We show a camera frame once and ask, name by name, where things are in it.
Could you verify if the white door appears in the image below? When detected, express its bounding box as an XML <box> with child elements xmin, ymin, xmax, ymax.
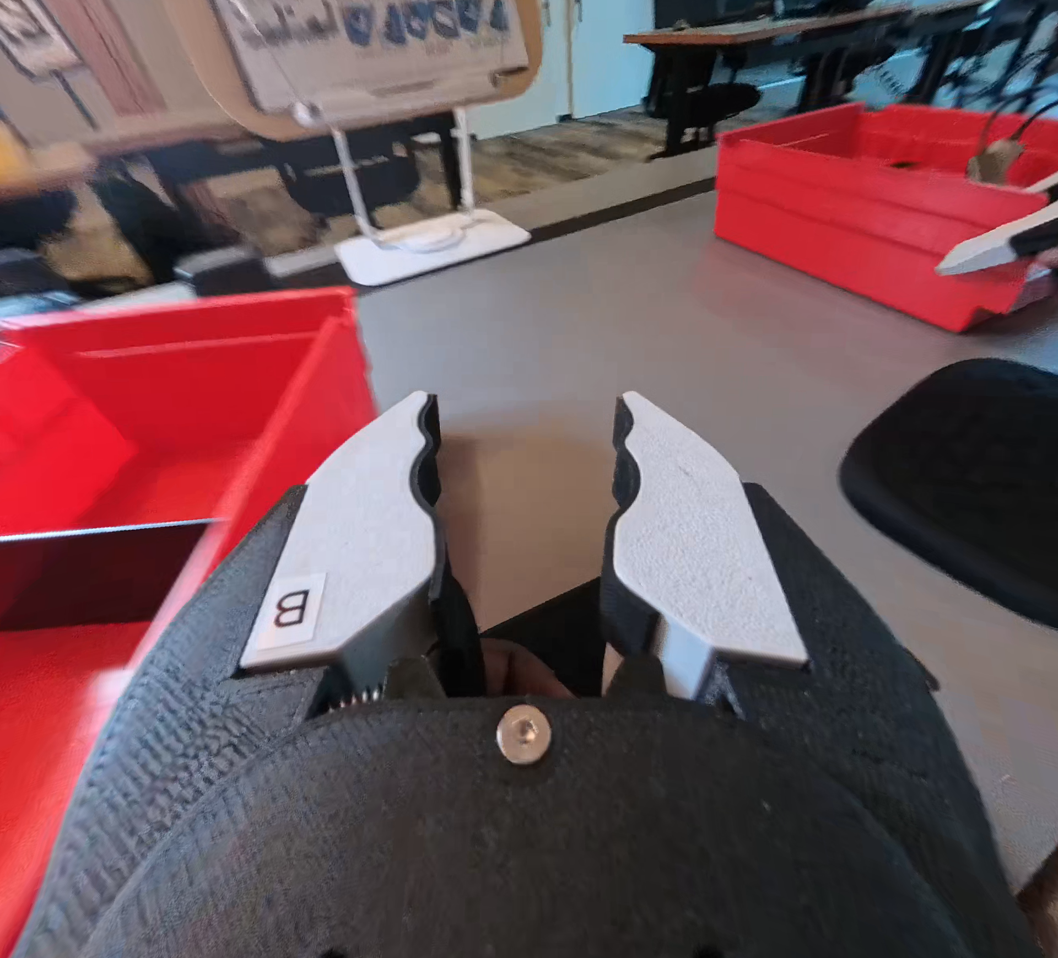
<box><xmin>570</xmin><ymin>0</ymin><xmax>704</xmax><ymax>121</ymax></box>

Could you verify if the white sign stand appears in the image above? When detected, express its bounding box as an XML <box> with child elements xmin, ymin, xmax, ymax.
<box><xmin>289</xmin><ymin>102</ymin><xmax>532</xmax><ymax>288</ymax></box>

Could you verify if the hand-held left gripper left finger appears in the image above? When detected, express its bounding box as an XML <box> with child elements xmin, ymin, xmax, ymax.
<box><xmin>240</xmin><ymin>391</ymin><xmax>486</xmax><ymax>707</ymax></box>

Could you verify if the black foam pad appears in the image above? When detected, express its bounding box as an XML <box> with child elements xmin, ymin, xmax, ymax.
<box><xmin>839</xmin><ymin>358</ymin><xmax>1058</xmax><ymax>630</ymax></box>

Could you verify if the black bin divider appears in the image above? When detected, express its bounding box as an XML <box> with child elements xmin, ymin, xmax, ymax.
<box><xmin>0</xmin><ymin>520</ymin><xmax>223</xmax><ymax>633</ymax></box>

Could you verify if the long wooden table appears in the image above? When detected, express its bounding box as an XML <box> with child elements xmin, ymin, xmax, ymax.
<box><xmin>624</xmin><ymin>3</ymin><xmax>914</xmax><ymax>159</ymax></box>

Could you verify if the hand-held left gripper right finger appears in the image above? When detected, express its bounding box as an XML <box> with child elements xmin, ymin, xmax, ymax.
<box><xmin>600</xmin><ymin>391</ymin><xmax>809</xmax><ymax>703</ymax></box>

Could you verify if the red divided plastic bin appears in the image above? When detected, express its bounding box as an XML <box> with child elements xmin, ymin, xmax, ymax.
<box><xmin>0</xmin><ymin>287</ymin><xmax>378</xmax><ymax>926</ymax></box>

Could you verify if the white sign black pattern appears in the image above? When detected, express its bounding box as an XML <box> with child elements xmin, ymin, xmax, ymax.
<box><xmin>0</xmin><ymin>0</ymin><xmax>100</xmax><ymax>124</ymax></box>

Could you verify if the tan rounded board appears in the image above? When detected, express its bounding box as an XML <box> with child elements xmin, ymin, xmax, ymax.
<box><xmin>116</xmin><ymin>0</ymin><xmax>547</xmax><ymax>143</ymax></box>

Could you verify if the grey USB hub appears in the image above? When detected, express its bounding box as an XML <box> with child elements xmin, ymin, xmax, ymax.
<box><xmin>967</xmin><ymin>138</ymin><xmax>1028</xmax><ymax>187</ymax></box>

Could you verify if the dark grey power box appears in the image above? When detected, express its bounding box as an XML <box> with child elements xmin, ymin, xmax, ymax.
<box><xmin>174</xmin><ymin>245</ymin><xmax>274</xmax><ymax>299</ymax></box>

